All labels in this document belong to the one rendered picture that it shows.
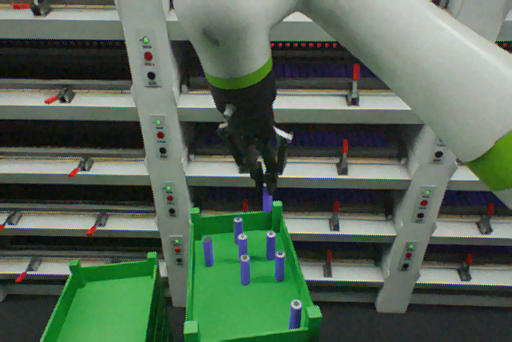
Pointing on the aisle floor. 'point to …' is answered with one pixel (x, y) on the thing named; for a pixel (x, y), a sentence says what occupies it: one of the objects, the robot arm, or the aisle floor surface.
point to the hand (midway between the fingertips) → (264, 178)
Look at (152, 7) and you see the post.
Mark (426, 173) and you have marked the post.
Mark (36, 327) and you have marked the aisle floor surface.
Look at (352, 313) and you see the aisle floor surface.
